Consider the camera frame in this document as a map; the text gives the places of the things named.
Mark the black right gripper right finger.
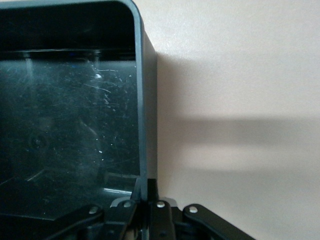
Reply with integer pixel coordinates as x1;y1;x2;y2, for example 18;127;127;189
147;178;256;240

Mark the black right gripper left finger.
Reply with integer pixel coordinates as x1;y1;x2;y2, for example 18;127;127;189
44;178;148;240

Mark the black plastic box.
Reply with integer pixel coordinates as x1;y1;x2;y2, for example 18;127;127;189
0;0;159;222

